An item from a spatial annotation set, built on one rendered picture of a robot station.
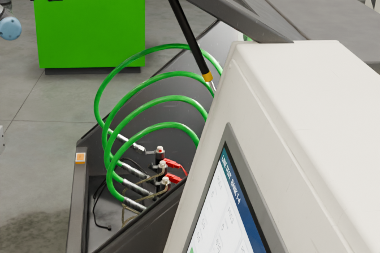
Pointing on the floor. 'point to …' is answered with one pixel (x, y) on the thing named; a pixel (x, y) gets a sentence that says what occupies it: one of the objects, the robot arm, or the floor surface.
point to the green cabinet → (93, 24)
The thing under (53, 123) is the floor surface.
